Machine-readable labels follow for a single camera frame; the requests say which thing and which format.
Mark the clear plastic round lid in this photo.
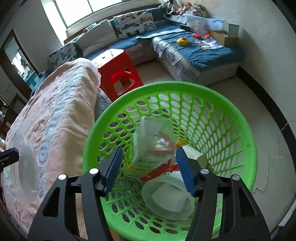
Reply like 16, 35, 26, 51
12, 133, 38, 203

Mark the clear plastic cup container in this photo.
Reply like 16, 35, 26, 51
142, 171, 195, 220

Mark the red snack can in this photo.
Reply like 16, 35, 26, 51
140, 159, 179, 182

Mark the yellow green drink carton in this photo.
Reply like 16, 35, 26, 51
123, 116, 178, 178

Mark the pink blanket table cover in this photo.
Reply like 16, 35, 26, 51
1, 58, 101, 235

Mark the white paper cup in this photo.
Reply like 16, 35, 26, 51
182, 145, 208, 168

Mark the left butterfly pillow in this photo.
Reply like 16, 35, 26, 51
47, 41, 77, 71

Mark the butterfly pillow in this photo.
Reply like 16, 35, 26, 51
47, 41, 77, 71
113, 9, 157, 39

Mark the red plastic stool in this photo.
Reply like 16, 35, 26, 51
91, 49, 143, 101

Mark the plain white pillow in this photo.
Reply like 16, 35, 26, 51
75, 20, 118, 57

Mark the right butterfly pillow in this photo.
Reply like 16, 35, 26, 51
113, 9, 157, 39

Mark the blue sofa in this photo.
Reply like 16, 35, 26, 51
46, 6, 245, 86

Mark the cardboard box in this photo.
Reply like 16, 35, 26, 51
210, 30, 239, 47

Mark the yellow duck toy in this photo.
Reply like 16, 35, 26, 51
176, 37, 189, 47

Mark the red small toy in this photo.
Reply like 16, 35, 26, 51
192, 34, 202, 39

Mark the clear plastic storage bin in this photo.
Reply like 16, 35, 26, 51
185, 14, 224, 36

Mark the plush toys pile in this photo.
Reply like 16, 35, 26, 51
159, 0, 208, 18

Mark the window with green frame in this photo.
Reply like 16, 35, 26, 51
53, 0, 160, 30

